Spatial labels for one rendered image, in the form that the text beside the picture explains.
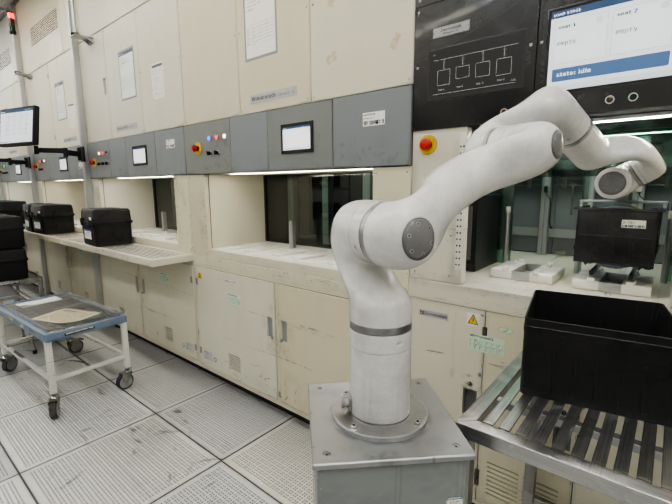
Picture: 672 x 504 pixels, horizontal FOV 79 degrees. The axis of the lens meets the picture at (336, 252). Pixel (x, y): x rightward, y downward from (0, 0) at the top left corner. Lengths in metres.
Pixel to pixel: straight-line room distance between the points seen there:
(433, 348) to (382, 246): 0.96
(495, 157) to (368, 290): 0.37
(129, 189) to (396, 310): 3.36
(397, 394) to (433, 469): 0.13
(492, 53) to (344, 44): 0.60
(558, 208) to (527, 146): 1.38
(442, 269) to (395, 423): 0.78
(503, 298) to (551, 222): 0.92
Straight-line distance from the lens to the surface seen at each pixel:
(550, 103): 1.06
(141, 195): 3.94
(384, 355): 0.76
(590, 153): 1.20
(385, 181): 1.57
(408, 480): 0.80
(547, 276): 1.58
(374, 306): 0.73
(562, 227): 2.27
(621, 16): 1.39
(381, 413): 0.81
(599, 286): 1.56
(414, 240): 0.66
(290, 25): 2.01
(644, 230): 1.53
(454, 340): 1.53
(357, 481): 0.79
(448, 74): 1.50
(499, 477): 1.70
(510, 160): 0.89
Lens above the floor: 1.21
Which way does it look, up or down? 9 degrees down
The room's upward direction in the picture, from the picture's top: straight up
